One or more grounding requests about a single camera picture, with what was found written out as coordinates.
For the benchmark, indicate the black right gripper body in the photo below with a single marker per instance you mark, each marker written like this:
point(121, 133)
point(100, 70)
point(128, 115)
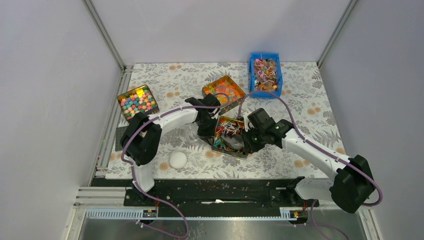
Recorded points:
point(254, 139)

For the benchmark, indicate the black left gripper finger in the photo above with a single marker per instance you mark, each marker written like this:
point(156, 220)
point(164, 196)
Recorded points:
point(212, 127)
point(203, 128)

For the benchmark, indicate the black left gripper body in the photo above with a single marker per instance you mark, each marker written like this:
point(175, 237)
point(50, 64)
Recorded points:
point(208, 118)

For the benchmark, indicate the metal scoop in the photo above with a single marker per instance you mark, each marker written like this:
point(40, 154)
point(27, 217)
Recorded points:
point(235, 141)

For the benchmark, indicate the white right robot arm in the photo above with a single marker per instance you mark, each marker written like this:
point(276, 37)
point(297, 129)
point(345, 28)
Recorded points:
point(349, 182)

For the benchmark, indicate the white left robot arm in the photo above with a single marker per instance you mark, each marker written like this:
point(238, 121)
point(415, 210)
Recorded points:
point(140, 141)

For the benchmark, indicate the green tin with gummy candies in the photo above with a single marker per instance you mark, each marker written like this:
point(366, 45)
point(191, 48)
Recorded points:
point(226, 91)

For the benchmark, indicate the green tin with star candies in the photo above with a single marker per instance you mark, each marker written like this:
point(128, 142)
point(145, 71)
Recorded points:
point(137, 100)

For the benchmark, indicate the white jar lid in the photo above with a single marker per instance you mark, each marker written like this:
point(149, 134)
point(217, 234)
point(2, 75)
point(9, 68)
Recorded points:
point(178, 160)

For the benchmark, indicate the blue plastic bin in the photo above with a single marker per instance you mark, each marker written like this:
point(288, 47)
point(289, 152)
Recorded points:
point(266, 77)

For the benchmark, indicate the grey perforated plate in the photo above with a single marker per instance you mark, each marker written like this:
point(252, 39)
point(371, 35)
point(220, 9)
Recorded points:
point(119, 133)

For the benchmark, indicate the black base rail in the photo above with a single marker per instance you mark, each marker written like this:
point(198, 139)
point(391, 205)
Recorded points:
point(185, 193)

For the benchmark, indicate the grey slotted cable duct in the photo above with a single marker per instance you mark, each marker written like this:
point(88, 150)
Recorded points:
point(195, 213)

